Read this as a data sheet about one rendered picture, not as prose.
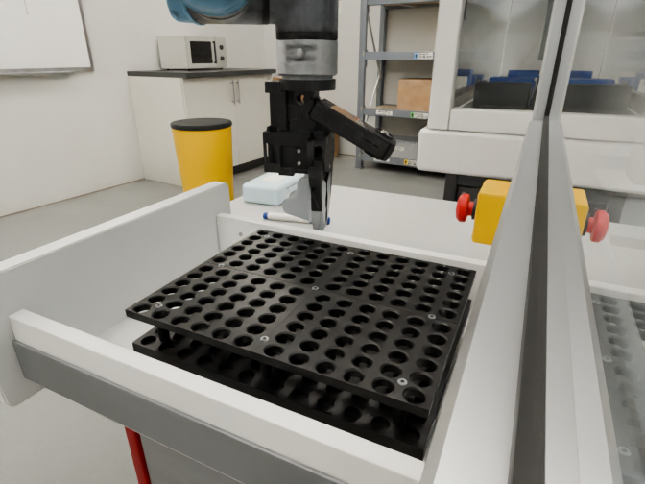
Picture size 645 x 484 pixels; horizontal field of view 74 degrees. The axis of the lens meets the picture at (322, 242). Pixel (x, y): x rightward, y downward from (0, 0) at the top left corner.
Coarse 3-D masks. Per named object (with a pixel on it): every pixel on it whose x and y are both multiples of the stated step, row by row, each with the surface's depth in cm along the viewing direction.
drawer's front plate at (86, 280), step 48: (192, 192) 48; (96, 240) 37; (144, 240) 42; (192, 240) 49; (0, 288) 31; (48, 288) 34; (96, 288) 38; (144, 288) 43; (0, 336) 32; (0, 384) 32
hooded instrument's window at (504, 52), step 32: (480, 0) 92; (512, 0) 89; (544, 0) 87; (480, 32) 94; (512, 32) 91; (544, 32) 89; (480, 64) 96; (512, 64) 93; (480, 96) 98; (512, 96) 95
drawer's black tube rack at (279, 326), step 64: (256, 256) 40; (320, 256) 40; (384, 256) 40; (192, 320) 30; (256, 320) 30; (320, 320) 30; (384, 320) 30; (448, 320) 30; (256, 384) 28; (320, 384) 28; (384, 384) 25
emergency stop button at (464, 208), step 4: (460, 196) 59; (464, 196) 58; (468, 196) 59; (460, 200) 58; (464, 200) 58; (468, 200) 59; (460, 204) 58; (464, 204) 58; (468, 204) 59; (472, 204) 59; (456, 208) 59; (460, 208) 58; (464, 208) 58; (468, 208) 59; (456, 212) 59; (460, 212) 58; (464, 212) 58; (468, 212) 59; (456, 216) 59; (460, 216) 59; (464, 216) 58; (460, 220) 59; (464, 220) 59
